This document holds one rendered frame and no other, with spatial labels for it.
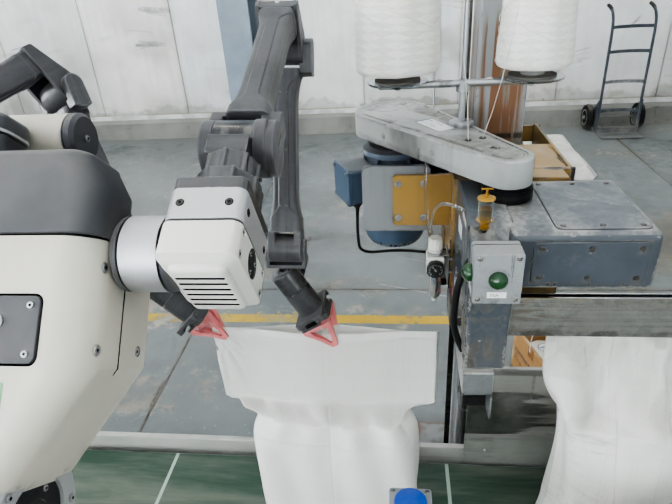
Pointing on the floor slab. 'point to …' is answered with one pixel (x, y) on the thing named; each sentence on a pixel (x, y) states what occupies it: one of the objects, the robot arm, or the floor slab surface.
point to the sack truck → (620, 82)
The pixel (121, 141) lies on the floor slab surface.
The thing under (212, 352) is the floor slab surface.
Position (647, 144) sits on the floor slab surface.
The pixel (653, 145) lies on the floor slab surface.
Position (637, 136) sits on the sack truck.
